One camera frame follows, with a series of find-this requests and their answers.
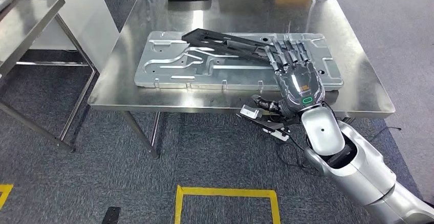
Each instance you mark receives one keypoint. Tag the black plastic frame part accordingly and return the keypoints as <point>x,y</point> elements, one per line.
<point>190,37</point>

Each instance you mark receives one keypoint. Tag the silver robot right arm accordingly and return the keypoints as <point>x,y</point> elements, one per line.
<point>359,175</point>

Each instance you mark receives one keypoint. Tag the stainless steel workbench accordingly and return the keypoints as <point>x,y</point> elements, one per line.
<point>366,87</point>

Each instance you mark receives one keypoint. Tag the stamped grey metal panel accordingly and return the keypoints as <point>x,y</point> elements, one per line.
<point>237,76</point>

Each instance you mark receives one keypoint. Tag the white power strip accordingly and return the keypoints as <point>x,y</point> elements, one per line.
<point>276,134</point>

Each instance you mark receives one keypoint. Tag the yellow tape square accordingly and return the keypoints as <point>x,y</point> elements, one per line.
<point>223,192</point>

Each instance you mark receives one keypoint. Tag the white cabinet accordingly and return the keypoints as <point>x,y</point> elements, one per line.
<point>88,22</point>

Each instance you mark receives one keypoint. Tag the stainless steel side table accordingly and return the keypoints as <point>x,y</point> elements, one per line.
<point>30,15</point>

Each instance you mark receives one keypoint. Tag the yellow floor tape corner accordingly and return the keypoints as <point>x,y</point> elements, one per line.
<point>6,188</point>

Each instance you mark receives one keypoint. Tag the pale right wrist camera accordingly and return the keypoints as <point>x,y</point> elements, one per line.
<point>251,111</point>

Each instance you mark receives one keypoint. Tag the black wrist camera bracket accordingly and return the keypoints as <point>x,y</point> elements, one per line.
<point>268,124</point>

